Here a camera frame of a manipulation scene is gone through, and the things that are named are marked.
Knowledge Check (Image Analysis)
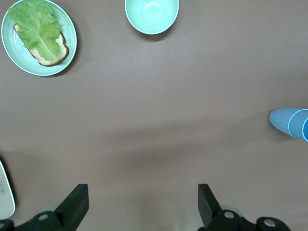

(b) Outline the brown table cloth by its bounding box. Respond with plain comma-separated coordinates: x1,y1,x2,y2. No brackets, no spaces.
0,0,308,231

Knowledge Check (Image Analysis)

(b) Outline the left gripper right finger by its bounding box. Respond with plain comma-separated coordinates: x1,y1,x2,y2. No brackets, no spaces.
197,183,291,231

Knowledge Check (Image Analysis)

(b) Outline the toasted bread slice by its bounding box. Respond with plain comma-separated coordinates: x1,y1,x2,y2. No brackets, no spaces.
12,24,70,67

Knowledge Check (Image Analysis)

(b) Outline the cream white toaster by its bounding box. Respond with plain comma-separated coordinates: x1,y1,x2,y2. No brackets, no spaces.
0,160,16,221

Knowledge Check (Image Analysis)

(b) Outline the grey-blue plastic cup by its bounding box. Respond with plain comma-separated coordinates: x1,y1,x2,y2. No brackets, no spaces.
269,108,308,141

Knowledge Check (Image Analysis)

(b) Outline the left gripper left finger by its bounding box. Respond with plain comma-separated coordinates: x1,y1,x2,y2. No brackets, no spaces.
0,184,90,231

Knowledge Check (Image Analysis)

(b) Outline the blue plastic cup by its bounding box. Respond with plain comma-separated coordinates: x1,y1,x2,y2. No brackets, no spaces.
288,109,308,142

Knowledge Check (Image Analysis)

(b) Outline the green lettuce leaf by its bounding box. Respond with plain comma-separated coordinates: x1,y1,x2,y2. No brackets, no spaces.
8,0,62,62

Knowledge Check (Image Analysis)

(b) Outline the mint green bowl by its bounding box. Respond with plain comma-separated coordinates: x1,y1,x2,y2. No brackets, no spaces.
124,0,180,35

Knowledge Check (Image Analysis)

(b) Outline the mint green plate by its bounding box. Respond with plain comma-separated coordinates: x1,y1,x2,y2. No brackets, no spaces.
1,0,78,77

